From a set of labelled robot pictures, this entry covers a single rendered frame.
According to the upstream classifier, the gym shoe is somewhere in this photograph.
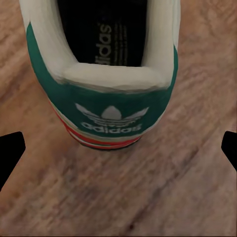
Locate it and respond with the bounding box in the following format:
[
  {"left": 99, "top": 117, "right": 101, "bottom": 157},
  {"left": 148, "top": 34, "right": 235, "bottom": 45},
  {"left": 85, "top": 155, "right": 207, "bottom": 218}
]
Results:
[{"left": 19, "top": 0, "right": 181, "bottom": 152}]

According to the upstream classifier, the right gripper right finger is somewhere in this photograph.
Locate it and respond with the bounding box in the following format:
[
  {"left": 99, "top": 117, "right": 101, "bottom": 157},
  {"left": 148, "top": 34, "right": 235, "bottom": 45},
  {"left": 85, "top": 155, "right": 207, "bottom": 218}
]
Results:
[{"left": 221, "top": 131, "right": 237, "bottom": 171}]

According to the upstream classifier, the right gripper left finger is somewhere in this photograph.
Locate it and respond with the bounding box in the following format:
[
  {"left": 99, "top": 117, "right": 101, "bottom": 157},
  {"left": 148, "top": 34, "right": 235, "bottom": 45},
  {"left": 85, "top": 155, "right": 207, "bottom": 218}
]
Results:
[{"left": 0, "top": 131, "right": 26, "bottom": 191}]

